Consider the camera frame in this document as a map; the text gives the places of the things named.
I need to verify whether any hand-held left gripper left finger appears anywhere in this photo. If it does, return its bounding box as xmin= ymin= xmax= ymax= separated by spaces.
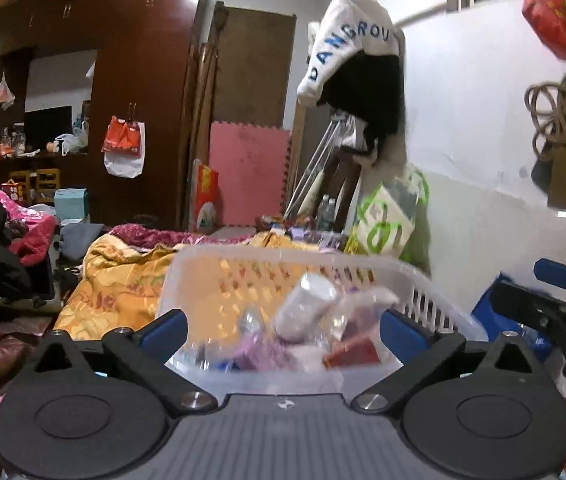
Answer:
xmin=23 ymin=309 xmax=218 ymax=417

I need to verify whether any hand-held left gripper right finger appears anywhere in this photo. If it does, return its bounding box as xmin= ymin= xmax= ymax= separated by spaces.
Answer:
xmin=352 ymin=309 xmax=548 ymax=415

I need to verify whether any clear plastic basket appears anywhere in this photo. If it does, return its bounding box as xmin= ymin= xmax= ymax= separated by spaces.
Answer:
xmin=155 ymin=245 xmax=488 ymax=402

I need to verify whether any white plastic bottle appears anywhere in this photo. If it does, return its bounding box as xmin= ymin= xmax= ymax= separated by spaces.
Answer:
xmin=274 ymin=272 xmax=341 ymax=343

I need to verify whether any blue bag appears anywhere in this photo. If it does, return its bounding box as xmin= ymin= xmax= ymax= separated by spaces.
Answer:
xmin=470 ymin=272 xmax=554 ymax=361

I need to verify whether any red packet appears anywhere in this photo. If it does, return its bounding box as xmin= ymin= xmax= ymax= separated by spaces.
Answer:
xmin=322 ymin=337 xmax=381 ymax=370

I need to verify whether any yellow floral blanket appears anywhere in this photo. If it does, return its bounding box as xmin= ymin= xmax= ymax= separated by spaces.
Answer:
xmin=53 ymin=232 xmax=274 ymax=333

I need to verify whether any clear plastic bottle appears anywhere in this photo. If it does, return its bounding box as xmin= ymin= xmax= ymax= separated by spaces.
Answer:
xmin=237 ymin=305 xmax=266 ymax=346

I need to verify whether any purple packet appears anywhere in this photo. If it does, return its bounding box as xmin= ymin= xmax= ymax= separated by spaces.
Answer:
xmin=223 ymin=337 xmax=308 ymax=373

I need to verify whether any green and white shopping bag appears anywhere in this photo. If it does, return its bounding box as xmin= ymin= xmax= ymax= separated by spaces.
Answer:
xmin=350 ymin=165 xmax=431 ymax=263

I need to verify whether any red and white sack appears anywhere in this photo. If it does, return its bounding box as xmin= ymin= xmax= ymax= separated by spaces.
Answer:
xmin=190 ymin=159 xmax=220 ymax=235

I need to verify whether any teal cardboard box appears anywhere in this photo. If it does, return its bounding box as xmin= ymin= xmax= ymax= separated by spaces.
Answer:
xmin=54 ymin=188 xmax=88 ymax=221

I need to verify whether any pink floral blanket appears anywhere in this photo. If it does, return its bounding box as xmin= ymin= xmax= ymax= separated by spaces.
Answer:
xmin=0 ymin=189 xmax=61 ymax=266

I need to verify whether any pink foam mat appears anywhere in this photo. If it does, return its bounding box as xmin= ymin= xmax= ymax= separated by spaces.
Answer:
xmin=209 ymin=121 xmax=291 ymax=228

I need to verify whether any orange and white plastic bag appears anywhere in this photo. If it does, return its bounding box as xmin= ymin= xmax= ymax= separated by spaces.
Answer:
xmin=101 ymin=105 xmax=146 ymax=179

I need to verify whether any black television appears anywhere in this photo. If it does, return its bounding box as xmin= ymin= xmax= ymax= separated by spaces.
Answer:
xmin=24 ymin=106 xmax=72 ymax=150

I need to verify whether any white and black hanging garment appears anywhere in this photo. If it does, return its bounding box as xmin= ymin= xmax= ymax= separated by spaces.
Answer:
xmin=297 ymin=0 xmax=408 ymax=166

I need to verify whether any dark wooden wardrobe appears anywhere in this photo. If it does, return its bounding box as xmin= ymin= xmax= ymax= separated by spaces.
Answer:
xmin=0 ymin=0 xmax=211 ymax=231

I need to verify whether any brown wooden board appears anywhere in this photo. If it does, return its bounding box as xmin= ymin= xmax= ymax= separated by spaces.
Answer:
xmin=210 ymin=2 xmax=298 ymax=128

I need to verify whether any small white plastic bag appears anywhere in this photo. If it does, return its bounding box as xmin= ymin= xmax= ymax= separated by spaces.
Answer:
xmin=0 ymin=72 xmax=16 ymax=111

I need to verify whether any coiled brown rope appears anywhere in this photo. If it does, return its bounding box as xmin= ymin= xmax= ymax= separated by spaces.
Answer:
xmin=524 ymin=72 xmax=566 ymax=163

